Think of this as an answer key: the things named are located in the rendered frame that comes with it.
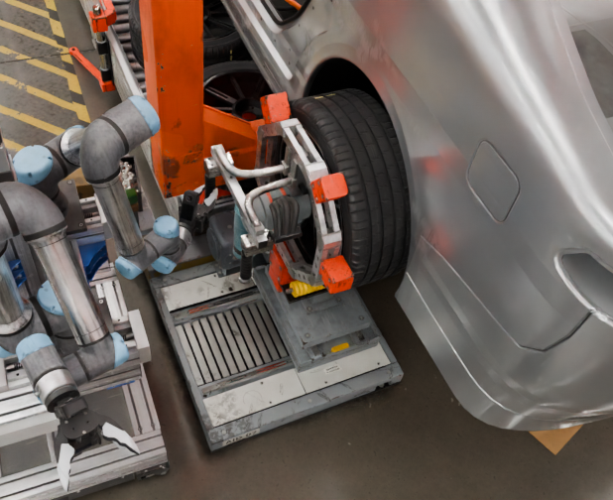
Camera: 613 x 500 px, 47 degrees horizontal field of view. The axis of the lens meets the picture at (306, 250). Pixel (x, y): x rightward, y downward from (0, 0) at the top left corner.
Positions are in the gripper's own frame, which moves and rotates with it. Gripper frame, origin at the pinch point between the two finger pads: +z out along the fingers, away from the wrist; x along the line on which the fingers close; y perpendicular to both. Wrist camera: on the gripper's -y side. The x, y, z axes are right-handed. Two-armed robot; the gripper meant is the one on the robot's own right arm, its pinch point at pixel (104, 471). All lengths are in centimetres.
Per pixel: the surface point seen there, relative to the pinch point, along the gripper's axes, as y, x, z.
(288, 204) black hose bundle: 8, -83, -51
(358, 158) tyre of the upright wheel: -6, -104, -48
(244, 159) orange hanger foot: 45, -110, -106
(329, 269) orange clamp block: 23, -90, -34
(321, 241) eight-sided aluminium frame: 15, -89, -39
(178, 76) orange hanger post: 3, -80, -111
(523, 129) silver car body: -53, -97, -4
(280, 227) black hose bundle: 13, -79, -48
